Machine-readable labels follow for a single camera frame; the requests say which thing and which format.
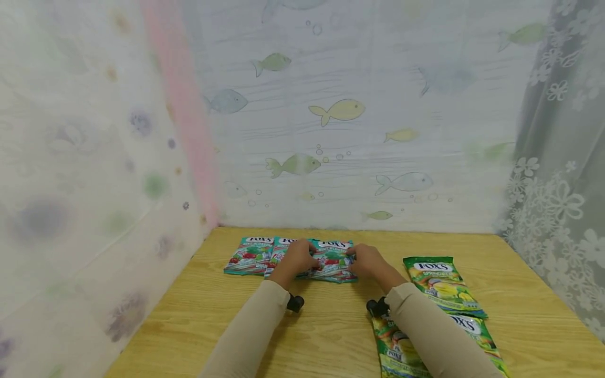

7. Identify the person's right hand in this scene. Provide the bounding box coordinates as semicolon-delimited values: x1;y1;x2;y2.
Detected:
347;244;408;295

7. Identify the person's left hand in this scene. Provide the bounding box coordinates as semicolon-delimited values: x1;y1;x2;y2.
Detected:
269;239;322;291

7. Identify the teal candy packet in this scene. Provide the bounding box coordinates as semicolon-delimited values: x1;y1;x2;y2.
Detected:
223;236;276;277
297;239;359;285
263;237;303;278

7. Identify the person's left forearm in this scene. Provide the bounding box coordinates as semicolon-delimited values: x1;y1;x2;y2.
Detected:
199;280;292;378

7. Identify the person's right forearm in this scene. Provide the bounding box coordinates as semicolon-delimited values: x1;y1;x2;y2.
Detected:
384;281;503;378

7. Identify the green candy packet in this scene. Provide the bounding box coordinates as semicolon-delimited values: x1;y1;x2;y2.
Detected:
402;256;488;319
371;313;432;378
448;313;512;378

